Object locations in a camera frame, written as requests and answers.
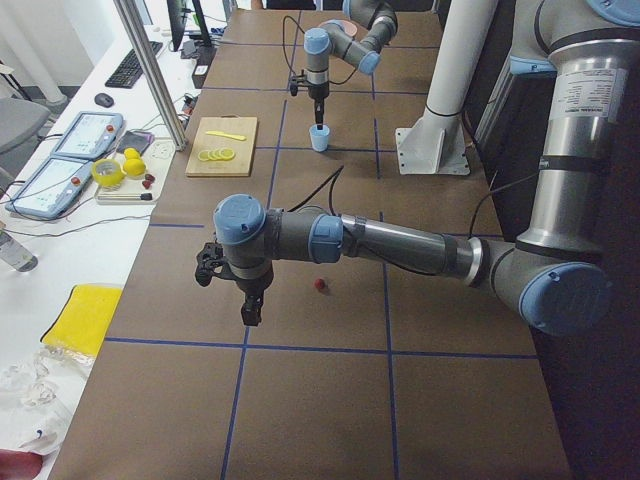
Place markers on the black computer mouse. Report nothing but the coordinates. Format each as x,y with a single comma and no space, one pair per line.
104,100

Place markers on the light blue plastic cup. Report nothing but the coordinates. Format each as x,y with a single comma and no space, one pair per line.
319,135

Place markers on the clear plastic bag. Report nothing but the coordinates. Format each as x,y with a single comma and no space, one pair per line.
39,397

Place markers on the upper teach pendant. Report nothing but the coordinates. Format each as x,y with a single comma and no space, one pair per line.
89,135

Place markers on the teach pendant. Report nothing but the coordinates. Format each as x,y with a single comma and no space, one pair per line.
52,188
89,135

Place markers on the white camera pole mount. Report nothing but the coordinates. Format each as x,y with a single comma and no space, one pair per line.
435,144

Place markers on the black monitor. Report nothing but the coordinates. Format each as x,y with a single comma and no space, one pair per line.
178,12

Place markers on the bamboo cutting board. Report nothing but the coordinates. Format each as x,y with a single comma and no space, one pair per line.
240,165

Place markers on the grey office chair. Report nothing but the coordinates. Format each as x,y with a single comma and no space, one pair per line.
21,122

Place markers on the black keyboard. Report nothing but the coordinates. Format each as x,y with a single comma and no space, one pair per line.
127,73

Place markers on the black handled tool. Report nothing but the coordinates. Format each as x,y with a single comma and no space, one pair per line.
143,197

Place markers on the yellow cloth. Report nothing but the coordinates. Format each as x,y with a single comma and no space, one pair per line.
82,324

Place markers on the white tray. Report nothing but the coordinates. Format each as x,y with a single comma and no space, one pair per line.
157,157

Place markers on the aluminium frame post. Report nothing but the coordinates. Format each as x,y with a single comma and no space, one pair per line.
135,30

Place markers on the pink bowl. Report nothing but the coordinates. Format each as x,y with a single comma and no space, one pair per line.
347,26

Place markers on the yellow plastic knife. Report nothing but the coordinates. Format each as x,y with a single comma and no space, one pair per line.
222,134

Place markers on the yellow lemon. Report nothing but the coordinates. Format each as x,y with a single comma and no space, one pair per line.
133,165

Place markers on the lower teach pendant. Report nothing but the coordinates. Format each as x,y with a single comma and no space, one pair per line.
52,188

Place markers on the yellow tape roll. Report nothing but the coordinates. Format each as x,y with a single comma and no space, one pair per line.
107,173

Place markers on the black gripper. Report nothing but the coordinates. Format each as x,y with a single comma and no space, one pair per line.
318,92
251,287

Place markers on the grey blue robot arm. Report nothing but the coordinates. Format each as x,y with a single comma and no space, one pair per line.
332,39
548,275

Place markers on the dark smartphone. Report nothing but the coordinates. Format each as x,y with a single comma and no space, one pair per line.
138,140

